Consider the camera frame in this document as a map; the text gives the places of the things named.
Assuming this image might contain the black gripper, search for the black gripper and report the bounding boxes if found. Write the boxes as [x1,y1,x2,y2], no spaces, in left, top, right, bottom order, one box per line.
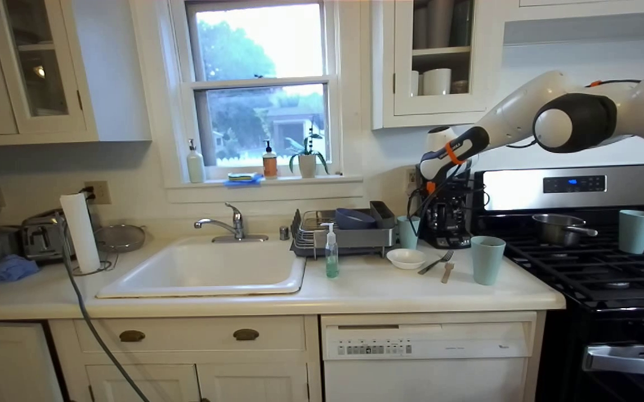
[419,168,466,230]

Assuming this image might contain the black coffeemaker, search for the black coffeemaker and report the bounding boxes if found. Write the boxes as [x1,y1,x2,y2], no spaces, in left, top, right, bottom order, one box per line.
[417,164,477,250]

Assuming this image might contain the potted plant white pot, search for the potted plant white pot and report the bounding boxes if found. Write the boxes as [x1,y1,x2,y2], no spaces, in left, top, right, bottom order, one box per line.
[289,124,332,181]

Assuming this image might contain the glass pot lid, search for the glass pot lid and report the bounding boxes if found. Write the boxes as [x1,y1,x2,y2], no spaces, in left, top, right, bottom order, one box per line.
[96,220,149,255]

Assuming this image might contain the small teal cup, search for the small teal cup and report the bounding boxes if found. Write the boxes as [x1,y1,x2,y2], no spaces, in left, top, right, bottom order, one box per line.
[396,214,422,250]

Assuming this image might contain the metal fork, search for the metal fork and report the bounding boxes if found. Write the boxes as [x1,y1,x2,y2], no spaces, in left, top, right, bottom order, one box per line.
[419,253,455,276]

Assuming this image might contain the small white bowl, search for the small white bowl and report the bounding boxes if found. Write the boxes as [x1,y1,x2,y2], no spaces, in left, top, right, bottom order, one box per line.
[386,246,429,273]

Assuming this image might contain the blue dish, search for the blue dish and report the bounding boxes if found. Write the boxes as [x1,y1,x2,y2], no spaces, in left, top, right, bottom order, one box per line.
[333,207,381,230]

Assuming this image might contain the green dish soap bottle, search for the green dish soap bottle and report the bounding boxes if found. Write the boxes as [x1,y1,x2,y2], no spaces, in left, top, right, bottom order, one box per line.
[322,220,342,281]

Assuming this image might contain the steel saucepan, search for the steel saucepan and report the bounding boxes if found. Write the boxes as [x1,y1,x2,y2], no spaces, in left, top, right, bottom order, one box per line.
[530,212,601,248]

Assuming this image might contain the black dish rack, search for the black dish rack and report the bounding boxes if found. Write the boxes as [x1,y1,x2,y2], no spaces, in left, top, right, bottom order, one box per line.
[289,199,401,262]

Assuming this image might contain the white mug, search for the white mug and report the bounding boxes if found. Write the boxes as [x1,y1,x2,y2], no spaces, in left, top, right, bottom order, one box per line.
[419,65,455,99]

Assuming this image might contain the white dishwasher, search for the white dishwasher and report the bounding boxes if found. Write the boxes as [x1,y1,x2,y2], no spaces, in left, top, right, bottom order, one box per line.
[321,310,548,402]

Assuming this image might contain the white open shelf cabinet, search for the white open shelf cabinet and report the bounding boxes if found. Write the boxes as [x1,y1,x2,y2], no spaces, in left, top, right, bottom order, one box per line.
[369,0,644,130]

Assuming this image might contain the black steel gas range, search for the black steel gas range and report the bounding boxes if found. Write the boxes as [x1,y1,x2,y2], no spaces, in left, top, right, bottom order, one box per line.
[472,163,644,402]

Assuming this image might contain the orange soap bottle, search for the orange soap bottle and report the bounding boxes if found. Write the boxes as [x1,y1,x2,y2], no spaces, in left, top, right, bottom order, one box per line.
[263,140,281,181]

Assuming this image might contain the blue sponge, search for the blue sponge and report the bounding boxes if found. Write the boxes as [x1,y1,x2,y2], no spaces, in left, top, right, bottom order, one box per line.
[225,172,265,188]

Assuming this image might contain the chrome faucet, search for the chrome faucet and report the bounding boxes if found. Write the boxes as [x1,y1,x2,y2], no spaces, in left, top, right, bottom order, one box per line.
[192,201,270,246]

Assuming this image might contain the white framed window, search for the white framed window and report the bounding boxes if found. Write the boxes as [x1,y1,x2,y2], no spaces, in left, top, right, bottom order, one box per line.
[184,0,336,181]

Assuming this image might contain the white kitchen sink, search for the white kitchen sink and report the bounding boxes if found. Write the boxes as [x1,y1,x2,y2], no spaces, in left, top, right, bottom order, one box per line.
[96,238,310,302]

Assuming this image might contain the white pump bottle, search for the white pump bottle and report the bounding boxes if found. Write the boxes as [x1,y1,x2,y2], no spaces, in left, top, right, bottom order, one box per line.
[185,138,209,188]

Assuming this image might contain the white base cabinets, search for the white base cabinets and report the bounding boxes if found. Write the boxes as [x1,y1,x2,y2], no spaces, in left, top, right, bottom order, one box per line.
[0,314,322,402]

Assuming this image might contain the white paper towel roll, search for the white paper towel roll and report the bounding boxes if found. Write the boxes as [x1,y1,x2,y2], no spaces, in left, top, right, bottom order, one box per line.
[58,191,106,276]

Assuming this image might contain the silver toaster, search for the silver toaster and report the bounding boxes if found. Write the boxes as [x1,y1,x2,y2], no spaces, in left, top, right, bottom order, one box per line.
[19,209,71,263]

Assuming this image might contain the white glass door cabinet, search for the white glass door cabinet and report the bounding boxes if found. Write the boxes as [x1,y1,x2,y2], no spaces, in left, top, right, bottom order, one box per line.
[0,0,152,147]

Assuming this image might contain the blue cloth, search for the blue cloth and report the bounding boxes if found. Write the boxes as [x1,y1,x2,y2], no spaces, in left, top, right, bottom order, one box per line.
[0,255,41,285]

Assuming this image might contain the wall power outlet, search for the wall power outlet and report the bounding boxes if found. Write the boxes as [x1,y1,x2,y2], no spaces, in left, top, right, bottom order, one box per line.
[86,179,112,207]

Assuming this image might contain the black hanging cable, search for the black hanging cable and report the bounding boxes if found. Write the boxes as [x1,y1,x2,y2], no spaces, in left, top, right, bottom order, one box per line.
[58,219,152,402]

